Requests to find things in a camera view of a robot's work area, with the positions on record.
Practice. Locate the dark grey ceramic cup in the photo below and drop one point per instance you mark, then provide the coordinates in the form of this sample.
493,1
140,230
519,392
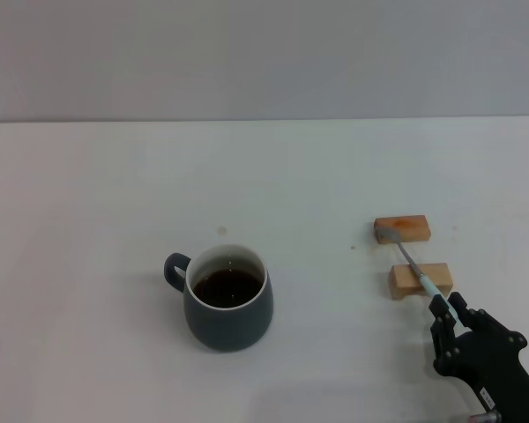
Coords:
227,326

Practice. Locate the plain wooden block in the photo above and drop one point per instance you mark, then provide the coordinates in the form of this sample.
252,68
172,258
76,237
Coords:
405,282

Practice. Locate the stained wooden block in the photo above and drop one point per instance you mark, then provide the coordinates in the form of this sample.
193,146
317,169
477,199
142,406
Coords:
412,227

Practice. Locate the dark coffee liquid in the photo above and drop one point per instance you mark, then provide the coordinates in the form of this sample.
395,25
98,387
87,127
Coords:
227,288

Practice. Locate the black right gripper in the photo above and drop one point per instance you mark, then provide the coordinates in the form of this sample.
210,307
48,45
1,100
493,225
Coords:
489,357

